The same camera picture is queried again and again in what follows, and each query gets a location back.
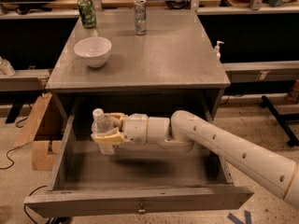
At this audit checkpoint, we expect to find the white ceramic bowl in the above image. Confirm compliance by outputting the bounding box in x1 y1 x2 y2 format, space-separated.
74 37 112 68

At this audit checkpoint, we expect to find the light wooden block stand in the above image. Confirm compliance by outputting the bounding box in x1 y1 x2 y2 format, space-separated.
14 93 64 172

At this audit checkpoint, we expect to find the black metal stand leg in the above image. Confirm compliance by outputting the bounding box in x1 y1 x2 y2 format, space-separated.
261 95 299 147

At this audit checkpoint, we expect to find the grey open top drawer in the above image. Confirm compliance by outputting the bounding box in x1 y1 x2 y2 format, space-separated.
24 104 253 217

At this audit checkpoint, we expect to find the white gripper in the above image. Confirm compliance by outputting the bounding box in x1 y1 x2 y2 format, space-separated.
91 113 148 146

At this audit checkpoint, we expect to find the white pump dispenser bottle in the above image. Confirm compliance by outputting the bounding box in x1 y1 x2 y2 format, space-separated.
214 40 224 61

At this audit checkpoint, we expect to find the green soda can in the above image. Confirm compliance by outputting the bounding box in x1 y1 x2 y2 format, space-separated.
78 0 96 28

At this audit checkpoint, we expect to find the black floor cable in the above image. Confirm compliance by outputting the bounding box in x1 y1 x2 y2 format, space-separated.
0 117 32 171

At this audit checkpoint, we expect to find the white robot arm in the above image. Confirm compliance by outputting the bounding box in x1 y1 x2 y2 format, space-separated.
91 108 299 208

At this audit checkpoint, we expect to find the orange bottle on floor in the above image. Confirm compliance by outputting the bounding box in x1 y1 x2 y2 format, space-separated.
286 80 299 103

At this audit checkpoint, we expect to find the blue tape floor mark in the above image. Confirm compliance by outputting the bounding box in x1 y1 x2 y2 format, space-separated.
226 210 253 224

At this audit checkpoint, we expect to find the grey wooden cabinet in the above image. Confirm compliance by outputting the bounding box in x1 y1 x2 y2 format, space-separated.
47 9 230 117

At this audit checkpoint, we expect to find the clear plastic water bottle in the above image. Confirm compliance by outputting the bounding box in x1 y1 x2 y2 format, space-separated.
92 108 115 155

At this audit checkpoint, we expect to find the clear plastic object left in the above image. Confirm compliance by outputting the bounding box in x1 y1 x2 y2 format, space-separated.
0 57 16 77

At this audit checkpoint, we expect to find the silver patterned drink can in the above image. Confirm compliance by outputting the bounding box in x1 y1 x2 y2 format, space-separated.
134 0 147 35

